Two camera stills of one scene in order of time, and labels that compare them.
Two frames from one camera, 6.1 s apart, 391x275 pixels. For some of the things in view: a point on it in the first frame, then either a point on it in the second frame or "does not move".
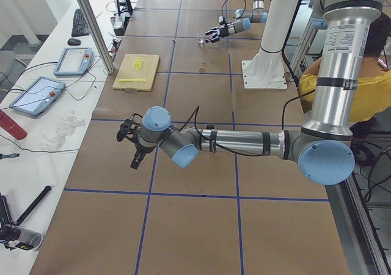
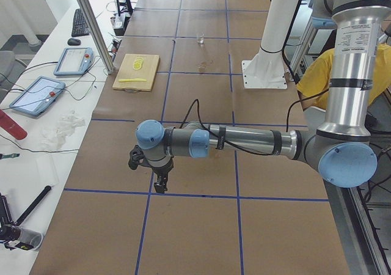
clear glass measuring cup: (200, 40) does not move
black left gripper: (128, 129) -> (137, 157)
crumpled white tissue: (52, 138) does not move
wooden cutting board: (148, 72) does not move
